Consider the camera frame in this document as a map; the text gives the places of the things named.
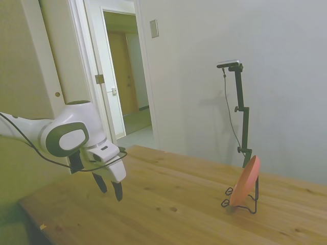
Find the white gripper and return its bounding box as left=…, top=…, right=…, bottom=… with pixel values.
left=81, top=152, right=127, bottom=202

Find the orange round plate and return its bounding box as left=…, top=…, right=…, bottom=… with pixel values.
left=229, top=155, right=261, bottom=207

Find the brown wooden hallway door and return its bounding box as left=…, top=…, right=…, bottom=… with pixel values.
left=106, top=31, right=140, bottom=117

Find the white open door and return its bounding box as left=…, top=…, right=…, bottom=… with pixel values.
left=38, top=0, right=118, bottom=143

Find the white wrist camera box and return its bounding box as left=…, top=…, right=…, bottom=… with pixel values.
left=86, top=142, right=121, bottom=164

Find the black wire plate stand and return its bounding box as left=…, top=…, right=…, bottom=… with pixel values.
left=221, top=176, right=260, bottom=214

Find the black exterior camera cable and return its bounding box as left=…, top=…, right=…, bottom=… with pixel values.
left=221, top=67, right=243, bottom=148

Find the black camera stand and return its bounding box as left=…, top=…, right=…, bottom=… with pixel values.
left=227, top=63, right=253, bottom=169

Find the grey wall switch plate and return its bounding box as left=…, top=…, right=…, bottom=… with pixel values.
left=149, top=19, right=159, bottom=39

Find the grey exterior camera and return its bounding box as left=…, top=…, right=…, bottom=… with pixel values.
left=216, top=59, right=241, bottom=69

